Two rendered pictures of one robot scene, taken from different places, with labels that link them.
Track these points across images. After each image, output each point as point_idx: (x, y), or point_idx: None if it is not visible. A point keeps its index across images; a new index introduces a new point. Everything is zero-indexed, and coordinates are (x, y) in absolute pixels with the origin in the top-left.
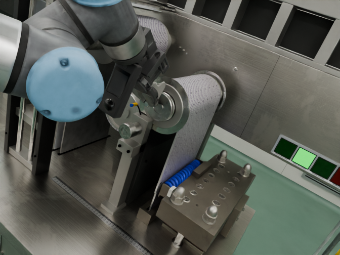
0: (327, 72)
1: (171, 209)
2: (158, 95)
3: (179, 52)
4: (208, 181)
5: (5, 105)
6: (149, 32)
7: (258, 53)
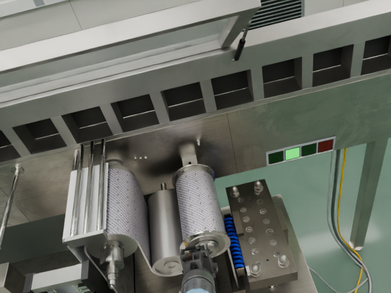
0: (270, 100)
1: (259, 281)
2: (216, 263)
3: (138, 161)
4: (250, 228)
5: None
6: (201, 261)
7: (208, 121)
